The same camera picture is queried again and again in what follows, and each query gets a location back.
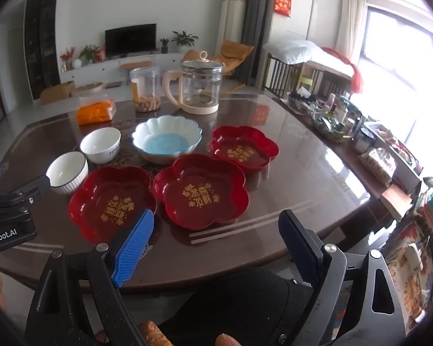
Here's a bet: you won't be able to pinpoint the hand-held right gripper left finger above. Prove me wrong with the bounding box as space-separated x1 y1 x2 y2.
25 207 156 346

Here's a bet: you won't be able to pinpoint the white pillow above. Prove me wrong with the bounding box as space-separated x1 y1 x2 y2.
263 40 322 66

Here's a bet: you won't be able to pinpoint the person's right hand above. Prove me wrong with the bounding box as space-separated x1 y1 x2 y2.
214 334 240 346

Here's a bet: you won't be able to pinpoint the clear tray of small things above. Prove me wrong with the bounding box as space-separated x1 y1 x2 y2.
287 90 323 116

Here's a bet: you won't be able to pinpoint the red flower-shaped plate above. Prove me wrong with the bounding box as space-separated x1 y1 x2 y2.
209 125 279 172
153 153 249 231
68 166 157 244

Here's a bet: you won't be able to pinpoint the grey curtain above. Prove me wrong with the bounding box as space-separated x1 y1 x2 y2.
240 0 278 87

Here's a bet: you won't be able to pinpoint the red wall calendar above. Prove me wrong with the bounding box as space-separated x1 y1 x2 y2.
274 0 293 17

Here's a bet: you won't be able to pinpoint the red cloth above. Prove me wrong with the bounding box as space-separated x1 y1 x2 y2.
321 46 363 94

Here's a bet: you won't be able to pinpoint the clear plastic biscuit jar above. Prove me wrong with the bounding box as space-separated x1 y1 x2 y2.
130 67 163 112

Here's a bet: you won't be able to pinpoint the white television cabinet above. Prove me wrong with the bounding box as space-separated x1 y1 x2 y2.
59 52 188 87

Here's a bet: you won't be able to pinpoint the wooden cot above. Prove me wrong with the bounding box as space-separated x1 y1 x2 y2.
263 52 354 98

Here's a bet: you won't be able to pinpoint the orange-topped bench stool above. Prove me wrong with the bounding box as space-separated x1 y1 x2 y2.
120 60 153 80

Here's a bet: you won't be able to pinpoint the black television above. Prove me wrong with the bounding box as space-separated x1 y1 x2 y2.
104 23 157 58

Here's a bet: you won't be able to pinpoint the beige round floor cushion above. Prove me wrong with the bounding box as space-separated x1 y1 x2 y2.
74 82 105 96

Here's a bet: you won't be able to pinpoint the small white plate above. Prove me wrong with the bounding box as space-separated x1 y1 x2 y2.
80 127 122 164

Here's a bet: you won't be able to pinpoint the orange tissue pack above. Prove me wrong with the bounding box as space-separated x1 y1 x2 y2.
75 94 117 126

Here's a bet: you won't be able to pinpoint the cardboard box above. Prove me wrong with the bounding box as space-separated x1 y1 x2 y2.
40 81 76 105

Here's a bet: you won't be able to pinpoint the white storage box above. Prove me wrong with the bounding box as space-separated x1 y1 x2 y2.
364 121 424 188

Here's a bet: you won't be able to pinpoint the covered standing air conditioner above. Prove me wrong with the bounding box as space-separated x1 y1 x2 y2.
216 0 249 46

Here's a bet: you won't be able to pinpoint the orange rocking chair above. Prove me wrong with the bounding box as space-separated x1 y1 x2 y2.
180 40 255 91

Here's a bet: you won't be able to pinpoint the red flowers in vase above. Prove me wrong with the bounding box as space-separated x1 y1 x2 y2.
60 47 76 71

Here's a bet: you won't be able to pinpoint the orange book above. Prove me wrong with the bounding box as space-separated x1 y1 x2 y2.
380 184 414 210

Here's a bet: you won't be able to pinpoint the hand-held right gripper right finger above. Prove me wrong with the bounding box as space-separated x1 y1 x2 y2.
279 209 407 346

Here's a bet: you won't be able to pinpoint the large window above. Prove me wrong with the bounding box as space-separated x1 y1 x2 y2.
361 3 433 152

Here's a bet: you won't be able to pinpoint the floral sofa blanket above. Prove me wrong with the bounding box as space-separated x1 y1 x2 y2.
382 184 433 332

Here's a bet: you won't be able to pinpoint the clear bag of snacks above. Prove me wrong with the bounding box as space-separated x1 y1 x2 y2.
361 148 397 188

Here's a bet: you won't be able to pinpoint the blue scalloped bowl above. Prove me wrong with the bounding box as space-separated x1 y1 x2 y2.
132 115 203 164

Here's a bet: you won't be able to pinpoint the green glass bowl of things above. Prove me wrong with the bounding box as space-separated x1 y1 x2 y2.
312 104 361 143

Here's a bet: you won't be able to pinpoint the white curtain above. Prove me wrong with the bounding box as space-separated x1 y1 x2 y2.
337 0 369 69

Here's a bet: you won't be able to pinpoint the white jar with dark lid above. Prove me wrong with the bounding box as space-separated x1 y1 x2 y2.
354 128 375 153

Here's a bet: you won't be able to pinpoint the white ribbed bowl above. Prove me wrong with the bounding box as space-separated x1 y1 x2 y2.
46 151 89 196

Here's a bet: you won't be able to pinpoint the bushy green potted plant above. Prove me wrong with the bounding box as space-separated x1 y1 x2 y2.
79 44 101 65

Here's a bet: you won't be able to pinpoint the brown side table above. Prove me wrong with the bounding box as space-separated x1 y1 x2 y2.
272 94 424 249

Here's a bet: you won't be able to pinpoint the glass kettle with cream handle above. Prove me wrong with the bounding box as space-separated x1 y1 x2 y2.
162 50 225 115

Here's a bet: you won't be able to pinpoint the large green potted plant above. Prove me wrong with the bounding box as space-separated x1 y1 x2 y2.
171 31 199 54

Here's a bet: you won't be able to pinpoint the black wall cabinet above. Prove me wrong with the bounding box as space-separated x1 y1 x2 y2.
23 0 62 99

